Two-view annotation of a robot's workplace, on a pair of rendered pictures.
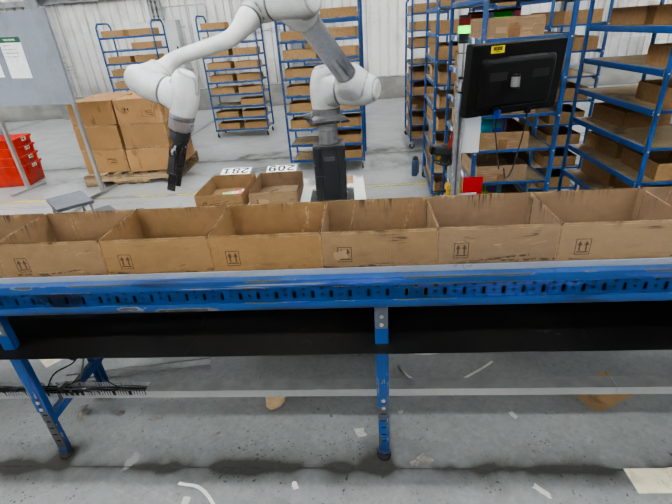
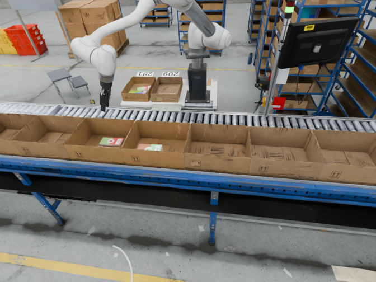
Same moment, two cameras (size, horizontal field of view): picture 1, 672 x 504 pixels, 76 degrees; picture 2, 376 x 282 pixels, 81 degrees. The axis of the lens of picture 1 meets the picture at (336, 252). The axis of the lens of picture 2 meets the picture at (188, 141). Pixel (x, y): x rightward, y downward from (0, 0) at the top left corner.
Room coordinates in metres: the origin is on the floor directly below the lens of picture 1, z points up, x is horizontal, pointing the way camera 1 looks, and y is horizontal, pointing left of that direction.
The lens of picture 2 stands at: (0.40, -0.07, 1.97)
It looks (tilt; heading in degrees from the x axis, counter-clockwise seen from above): 42 degrees down; 6
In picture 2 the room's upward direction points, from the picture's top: 4 degrees counter-clockwise
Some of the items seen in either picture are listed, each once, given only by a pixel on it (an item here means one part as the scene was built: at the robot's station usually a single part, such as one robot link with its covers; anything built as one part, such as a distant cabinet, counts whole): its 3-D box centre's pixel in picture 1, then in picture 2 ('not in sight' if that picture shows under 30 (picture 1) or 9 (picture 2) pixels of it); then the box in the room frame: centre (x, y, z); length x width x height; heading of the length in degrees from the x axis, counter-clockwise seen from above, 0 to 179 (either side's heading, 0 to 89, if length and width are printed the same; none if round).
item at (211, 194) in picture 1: (228, 191); (140, 88); (2.55, 0.63, 0.80); 0.38 x 0.28 x 0.10; 175
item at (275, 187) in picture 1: (277, 189); (167, 89); (2.53, 0.32, 0.80); 0.38 x 0.28 x 0.10; 177
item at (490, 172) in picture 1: (492, 164); (294, 79); (2.74, -1.06, 0.79); 0.40 x 0.30 x 0.10; 176
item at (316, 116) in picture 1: (323, 113); (194, 49); (2.45, 0.01, 1.24); 0.22 x 0.18 x 0.06; 98
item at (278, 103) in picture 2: (466, 189); (275, 103); (2.15, -0.71, 0.85); 0.16 x 0.01 x 0.13; 85
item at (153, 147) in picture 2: not in sight; (149, 153); (1.43, 0.30, 0.92); 0.16 x 0.11 x 0.07; 87
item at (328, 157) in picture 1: (330, 170); (197, 81); (2.46, -0.01, 0.91); 0.26 x 0.26 x 0.33; 87
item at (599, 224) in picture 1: (599, 226); (348, 157); (1.37, -0.94, 0.96); 0.39 x 0.29 x 0.17; 85
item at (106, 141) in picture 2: not in sight; (111, 141); (1.58, 0.61, 0.89); 0.16 x 0.07 x 0.02; 86
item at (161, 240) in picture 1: (173, 242); (104, 140); (1.51, 0.62, 0.96); 0.39 x 0.29 x 0.17; 85
